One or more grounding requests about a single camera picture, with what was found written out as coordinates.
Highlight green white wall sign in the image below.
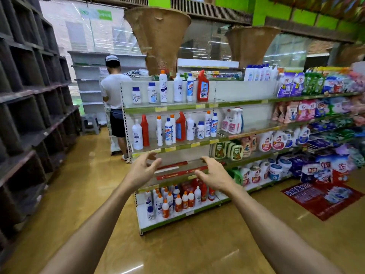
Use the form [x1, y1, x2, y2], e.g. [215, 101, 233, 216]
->
[79, 8, 113, 21]

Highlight person's right hand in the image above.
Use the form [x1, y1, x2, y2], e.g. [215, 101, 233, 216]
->
[194, 156, 237, 194]

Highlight dark wooden cubby shelf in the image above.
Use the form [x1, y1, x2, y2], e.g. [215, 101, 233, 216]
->
[0, 0, 82, 266]

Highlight white blue detergent tub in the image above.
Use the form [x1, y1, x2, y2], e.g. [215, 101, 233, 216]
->
[268, 164, 283, 181]
[278, 159, 292, 176]

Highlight person's left forearm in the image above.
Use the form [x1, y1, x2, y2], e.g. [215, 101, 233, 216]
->
[40, 180, 138, 274]

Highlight red angled-neck cleaner bottle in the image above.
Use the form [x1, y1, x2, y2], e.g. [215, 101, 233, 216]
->
[197, 70, 209, 101]
[175, 112, 186, 141]

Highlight row of white blue bottles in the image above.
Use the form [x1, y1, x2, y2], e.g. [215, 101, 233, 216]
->
[244, 63, 279, 82]

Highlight pile of blue packets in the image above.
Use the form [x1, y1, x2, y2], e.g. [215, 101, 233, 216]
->
[306, 118, 365, 154]

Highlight white bottle round shoulder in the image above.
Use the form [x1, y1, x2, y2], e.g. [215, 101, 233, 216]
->
[132, 119, 144, 151]

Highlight grey plastic stool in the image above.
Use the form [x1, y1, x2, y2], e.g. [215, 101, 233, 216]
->
[81, 114, 101, 135]

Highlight empty white shelving unit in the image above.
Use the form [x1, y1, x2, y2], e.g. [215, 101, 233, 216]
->
[68, 51, 148, 126]

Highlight row of small colourful boxes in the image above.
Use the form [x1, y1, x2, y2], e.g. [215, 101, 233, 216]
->
[188, 70, 244, 81]

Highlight green detergent bag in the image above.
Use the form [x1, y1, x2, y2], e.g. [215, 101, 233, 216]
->
[302, 72, 325, 95]

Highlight row of pink detergent bags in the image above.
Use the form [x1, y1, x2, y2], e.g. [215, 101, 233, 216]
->
[272, 95, 365, 125]

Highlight green detergent bottle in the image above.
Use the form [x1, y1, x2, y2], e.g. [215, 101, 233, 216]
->
[228, 168, 243, 186]

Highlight row of blue pink bags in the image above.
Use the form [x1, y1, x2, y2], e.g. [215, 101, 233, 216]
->
[323, 71, 365, 94]

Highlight large brown cone pillar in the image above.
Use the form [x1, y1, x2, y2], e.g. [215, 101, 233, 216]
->
[124, 7, 192, 76]

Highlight group of orange-capped cleaner bottles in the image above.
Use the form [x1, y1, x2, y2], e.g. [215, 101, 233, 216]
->
[143, 178, 216, 221]

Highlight white green store shelving unit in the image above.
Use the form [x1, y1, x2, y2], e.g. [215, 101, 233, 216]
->
[120, 79, 363, 236]

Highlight red floor sticker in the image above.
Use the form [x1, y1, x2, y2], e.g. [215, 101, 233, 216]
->
[281, 181, 364, 222]

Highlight white detergent jug red label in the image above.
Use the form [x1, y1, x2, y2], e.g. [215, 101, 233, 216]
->
[249, 165, 262, 185]
[259, 160, 270, 180]
[240, 166, 251, 187]

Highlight plain white cleaner bottle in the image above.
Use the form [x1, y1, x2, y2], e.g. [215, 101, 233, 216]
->
[174, 72, 183, 103]
[186, 114, 195, 141]

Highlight peach detergent bottle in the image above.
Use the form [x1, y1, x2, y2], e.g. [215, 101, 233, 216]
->
[241, 136, 258, 158]

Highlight person's right forearm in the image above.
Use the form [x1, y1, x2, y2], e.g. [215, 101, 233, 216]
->
[225, 182, 346, 274]

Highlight white jar blue cap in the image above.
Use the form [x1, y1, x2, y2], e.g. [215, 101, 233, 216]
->
[147, 82, 158, 104]

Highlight purple white detergent bag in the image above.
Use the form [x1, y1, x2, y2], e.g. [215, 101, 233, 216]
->
[291, 72, 305, 96]
[277, 72, 296, 98]

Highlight pile of large detergent bags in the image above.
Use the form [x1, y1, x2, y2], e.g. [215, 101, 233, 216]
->
[287, 145, 365, 185]

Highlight person's left hand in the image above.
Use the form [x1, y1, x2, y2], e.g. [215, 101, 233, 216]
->
[125, 153, 162, 192]

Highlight white bottle blue label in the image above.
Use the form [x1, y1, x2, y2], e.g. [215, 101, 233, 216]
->
[186, 73, 194, 102]
[210, 112, 218, 138]
[164, 118, 173, 146]

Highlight small brown cone pillar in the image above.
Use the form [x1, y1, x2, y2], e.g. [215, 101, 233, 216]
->
[225, 25, 282, 69]

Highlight slim red cleaner bottle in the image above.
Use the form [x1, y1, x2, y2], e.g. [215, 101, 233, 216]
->
[140, 114, 150, 147]

